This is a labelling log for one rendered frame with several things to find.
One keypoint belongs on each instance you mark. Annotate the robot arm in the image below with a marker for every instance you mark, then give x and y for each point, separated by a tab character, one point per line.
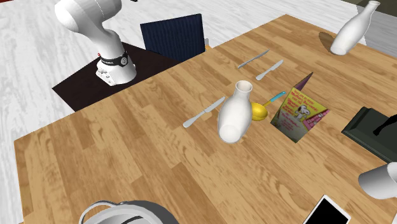
108	40

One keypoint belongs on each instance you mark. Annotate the silver table knife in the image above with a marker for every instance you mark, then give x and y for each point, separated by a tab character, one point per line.
252	59
269	70
203	112

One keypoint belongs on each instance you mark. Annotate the white vase with wide neck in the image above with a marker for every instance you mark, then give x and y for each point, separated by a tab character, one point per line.
234	118

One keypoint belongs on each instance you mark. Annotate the dark blue ribbed chair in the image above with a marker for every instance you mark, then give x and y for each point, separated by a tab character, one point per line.
173	37

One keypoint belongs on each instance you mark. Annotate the wooden table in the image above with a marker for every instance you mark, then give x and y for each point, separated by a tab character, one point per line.
130	155

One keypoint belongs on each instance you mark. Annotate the yellow cartoon dog book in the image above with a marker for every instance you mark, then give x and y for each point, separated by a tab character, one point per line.
294	116

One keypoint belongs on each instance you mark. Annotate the dark robot stand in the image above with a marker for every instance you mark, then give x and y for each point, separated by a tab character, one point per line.
83	88

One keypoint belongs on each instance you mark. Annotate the grey round appliance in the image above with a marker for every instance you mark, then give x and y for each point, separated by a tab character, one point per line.
130	214

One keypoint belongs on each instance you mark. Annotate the dark green box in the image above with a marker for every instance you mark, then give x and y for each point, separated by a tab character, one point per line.
363	131

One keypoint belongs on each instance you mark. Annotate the white vase with slim neck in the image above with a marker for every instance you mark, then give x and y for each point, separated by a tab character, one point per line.
349	35

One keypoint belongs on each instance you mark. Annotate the white cup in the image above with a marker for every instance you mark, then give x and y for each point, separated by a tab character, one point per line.
380	181

